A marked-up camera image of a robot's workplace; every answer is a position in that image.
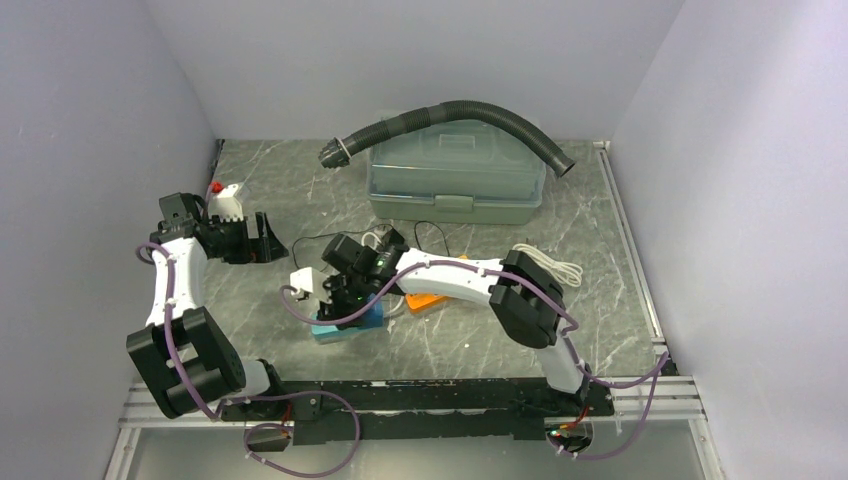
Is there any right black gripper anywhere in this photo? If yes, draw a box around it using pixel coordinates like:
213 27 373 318
316 271 371 330

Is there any blue cube socket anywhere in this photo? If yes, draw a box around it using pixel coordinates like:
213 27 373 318
357 301 385 330

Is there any orange power strip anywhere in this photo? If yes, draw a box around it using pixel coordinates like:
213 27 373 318
405 293 449 314

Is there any white cable of orange strip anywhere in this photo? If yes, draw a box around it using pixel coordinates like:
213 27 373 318
513 242 584 289

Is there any teal power strip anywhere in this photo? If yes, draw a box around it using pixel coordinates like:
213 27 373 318
310 325 361 344

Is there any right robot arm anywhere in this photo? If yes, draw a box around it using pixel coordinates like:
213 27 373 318
315 232 590 415

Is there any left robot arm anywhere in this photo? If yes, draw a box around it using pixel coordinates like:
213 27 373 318
126 190 289 421

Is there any translucent green storage box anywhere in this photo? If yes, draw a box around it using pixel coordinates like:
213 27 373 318
366 120 548 225

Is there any black corrugated hose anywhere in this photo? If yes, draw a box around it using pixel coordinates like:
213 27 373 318
317 100 578 181

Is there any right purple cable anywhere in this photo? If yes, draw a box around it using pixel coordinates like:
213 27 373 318
278 259 672 463

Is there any aluminium rail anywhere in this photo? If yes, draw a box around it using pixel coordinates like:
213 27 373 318
119 376 708 431

